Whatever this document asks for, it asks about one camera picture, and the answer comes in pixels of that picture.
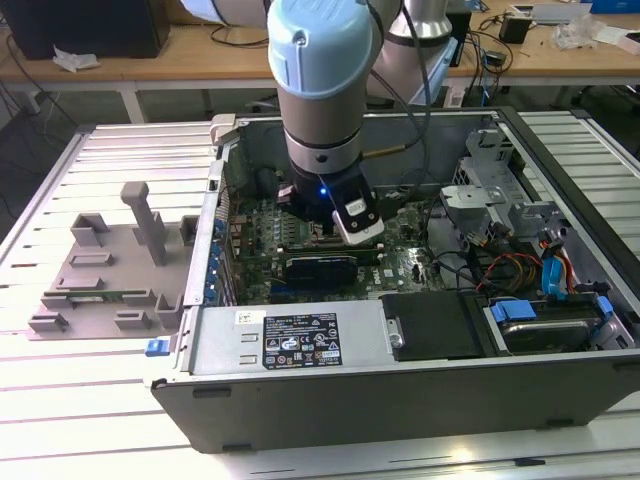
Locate dark fan housing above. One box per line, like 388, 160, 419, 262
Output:
253, 167, 280, 197

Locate RAM slot white clips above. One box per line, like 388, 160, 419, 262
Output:
284, 242, 379, 253

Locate black graphics card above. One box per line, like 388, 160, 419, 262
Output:
284, 254, 360, 287

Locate green motherboard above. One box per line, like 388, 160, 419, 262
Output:
227, 187, 451, 306

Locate silver metal drive cage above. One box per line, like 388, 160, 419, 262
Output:
439, 128, 571, 261

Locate grey power supply unit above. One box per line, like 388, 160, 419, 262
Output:
189, 299, 389, 377

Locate wooden desk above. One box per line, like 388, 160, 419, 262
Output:
0, 0, 640, 94

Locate black disk bay cover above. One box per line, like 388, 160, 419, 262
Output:
380, 291, 487, 362

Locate grey parts rack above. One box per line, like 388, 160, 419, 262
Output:
27, 182, 201, 342

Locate open black PC case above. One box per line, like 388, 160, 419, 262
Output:
149, 105, 640, 455

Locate green RAM stick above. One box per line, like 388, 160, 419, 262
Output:
67, 292, 126, 304

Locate black power adapter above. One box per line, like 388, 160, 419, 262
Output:
498, 13, 532, 45

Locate crumpled white paper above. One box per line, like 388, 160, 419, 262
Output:
52, 44, 100, 74

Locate hard disk in blue carrier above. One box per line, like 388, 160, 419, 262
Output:
487, 294, 615, 356

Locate black computer tower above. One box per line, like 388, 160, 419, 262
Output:
8, 0, 171, 61

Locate grey flat device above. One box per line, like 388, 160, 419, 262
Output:
509, 2, 589, 26

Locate clear plastic bag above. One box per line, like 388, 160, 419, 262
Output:
553, 13, 601, 51

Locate blue boxes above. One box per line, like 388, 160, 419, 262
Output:
589, 0, 640, 15

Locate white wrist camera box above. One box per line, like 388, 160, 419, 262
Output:
331, 196, 387, 247

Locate grey case handle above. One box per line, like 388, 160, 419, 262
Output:
209, 113, 240, 147

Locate black wire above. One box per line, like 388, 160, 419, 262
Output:
427, 199, 484, 292

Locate red wire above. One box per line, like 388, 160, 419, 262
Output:
477, 252, 542, 294

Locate yellow wire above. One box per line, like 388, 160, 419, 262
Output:
513, 257, 544, 292

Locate blue flat wire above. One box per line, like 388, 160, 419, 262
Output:
539, 249, 571, 301

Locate orange flat wire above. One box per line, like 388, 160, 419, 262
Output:
559, 254, 579, 297

